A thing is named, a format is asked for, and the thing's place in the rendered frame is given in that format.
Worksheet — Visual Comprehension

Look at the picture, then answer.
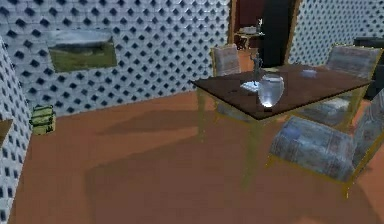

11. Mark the green bin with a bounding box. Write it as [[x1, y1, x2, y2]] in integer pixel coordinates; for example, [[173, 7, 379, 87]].
[[29, 104, 57, 136]]

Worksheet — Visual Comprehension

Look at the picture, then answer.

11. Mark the grey metal statuette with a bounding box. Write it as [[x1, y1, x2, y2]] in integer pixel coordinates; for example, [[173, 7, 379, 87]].
[[250, 51, 264, 87]]

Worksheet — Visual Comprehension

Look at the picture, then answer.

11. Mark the clear glass vase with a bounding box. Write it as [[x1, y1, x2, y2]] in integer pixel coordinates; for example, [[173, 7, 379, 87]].
[[257, 72, 286, 109]]

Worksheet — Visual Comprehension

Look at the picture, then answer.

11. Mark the small white dish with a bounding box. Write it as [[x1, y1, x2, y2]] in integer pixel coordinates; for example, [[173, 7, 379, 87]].
[[300, 68, 318, 79]]

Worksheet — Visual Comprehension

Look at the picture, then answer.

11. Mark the dark brown dining table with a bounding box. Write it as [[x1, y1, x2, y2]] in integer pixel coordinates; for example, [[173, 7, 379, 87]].
[[190, 63, 374, 192]]

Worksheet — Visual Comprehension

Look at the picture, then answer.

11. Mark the small distant side table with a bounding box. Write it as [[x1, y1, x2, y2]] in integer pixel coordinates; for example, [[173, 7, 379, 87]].
[[234, 18, 267, 51]]

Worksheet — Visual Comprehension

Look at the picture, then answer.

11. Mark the green landscape framed picture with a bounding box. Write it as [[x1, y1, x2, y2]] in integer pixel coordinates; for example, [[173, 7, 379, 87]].
[[46, 29, 119, 74]]

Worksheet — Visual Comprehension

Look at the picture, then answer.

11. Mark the grey upholstered gold-framed chair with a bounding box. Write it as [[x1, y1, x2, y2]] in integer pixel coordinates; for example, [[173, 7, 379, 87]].
[[265, 89, 384, 200], [295, 44, 384, 130], [210, 43, 252, 123]]

